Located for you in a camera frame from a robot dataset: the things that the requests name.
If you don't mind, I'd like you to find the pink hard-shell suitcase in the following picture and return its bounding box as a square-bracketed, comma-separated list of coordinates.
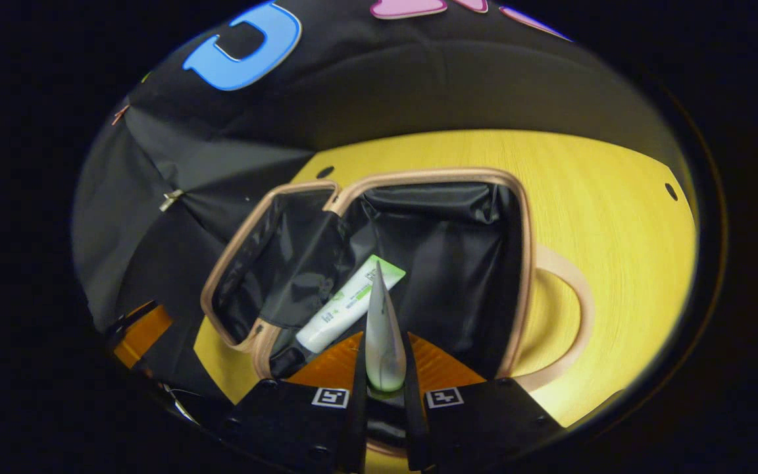
[200, 167, 595, 460]

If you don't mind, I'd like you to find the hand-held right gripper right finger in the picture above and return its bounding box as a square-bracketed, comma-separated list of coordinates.
[402, 331, 567, 471]

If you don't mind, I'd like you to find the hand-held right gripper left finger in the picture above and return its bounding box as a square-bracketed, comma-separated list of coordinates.
[221, 331, 368, 473]

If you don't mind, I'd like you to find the white and green cream tube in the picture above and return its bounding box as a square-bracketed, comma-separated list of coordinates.
[295, 255, 407, 354]
[364, 260, 408, 394]

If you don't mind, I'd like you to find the black backdrop cloth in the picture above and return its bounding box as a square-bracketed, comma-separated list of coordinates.
[71, 0, 689, 422]

